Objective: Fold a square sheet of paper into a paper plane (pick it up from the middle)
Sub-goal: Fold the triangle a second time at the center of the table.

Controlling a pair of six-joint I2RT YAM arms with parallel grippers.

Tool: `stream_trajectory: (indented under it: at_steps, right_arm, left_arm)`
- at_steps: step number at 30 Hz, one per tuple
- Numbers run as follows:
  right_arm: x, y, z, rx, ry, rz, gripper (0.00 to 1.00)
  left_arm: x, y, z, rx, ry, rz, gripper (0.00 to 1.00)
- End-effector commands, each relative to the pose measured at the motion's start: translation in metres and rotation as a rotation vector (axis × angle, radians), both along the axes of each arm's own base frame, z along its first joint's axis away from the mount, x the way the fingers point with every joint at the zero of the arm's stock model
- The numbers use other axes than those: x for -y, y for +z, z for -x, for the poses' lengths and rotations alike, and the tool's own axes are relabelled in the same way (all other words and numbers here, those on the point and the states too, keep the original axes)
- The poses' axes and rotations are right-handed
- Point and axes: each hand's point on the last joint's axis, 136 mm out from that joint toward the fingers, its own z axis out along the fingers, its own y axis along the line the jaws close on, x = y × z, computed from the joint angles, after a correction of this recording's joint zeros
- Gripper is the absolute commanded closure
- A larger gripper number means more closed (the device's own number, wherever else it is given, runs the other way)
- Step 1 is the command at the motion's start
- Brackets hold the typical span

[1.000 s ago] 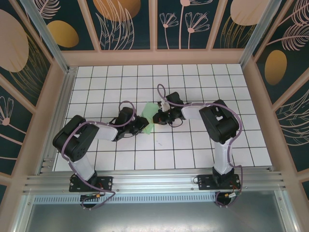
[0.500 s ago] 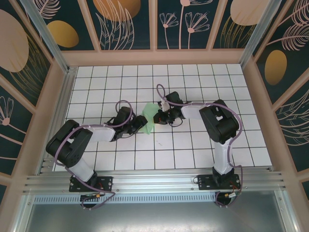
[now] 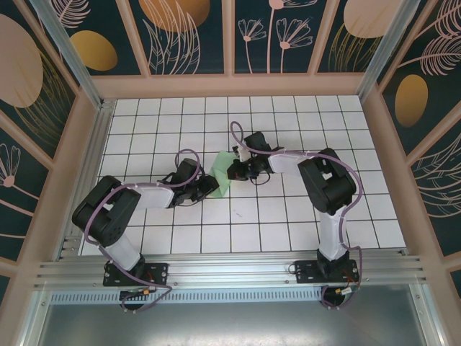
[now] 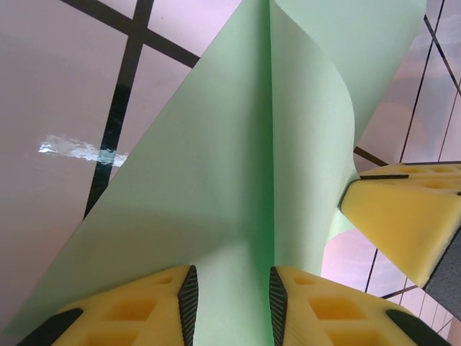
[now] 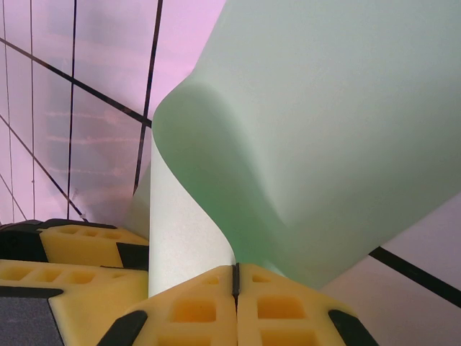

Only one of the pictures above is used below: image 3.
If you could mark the light green cloth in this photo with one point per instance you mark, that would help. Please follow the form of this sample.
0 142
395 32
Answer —
220 180

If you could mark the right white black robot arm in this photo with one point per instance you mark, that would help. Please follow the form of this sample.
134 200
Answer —
333 238

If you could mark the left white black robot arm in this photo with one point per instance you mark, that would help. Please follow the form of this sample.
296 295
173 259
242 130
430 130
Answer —
155 196

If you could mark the grey sheet metal panel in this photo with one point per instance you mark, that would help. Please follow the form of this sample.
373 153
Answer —
230 324

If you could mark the left base yellow power connector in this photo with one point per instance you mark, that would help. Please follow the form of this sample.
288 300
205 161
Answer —
144 291

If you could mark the base yellow power connector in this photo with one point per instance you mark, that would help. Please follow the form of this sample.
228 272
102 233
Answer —
339 291
144 291

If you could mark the right base yellow power connector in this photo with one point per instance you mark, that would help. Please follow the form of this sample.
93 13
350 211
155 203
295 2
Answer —
339 291

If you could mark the long aluminium mounting rail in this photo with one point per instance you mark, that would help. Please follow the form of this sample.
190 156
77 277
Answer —
230 268

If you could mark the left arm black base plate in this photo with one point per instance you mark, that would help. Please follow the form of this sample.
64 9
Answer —
158 274

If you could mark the aluminium side rail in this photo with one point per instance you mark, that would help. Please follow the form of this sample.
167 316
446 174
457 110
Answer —
89 173

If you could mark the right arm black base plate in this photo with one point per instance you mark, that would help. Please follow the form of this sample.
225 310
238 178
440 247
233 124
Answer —
306 272

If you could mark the aluminium corner post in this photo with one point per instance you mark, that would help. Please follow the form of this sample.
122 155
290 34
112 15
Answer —
392 54
67 54

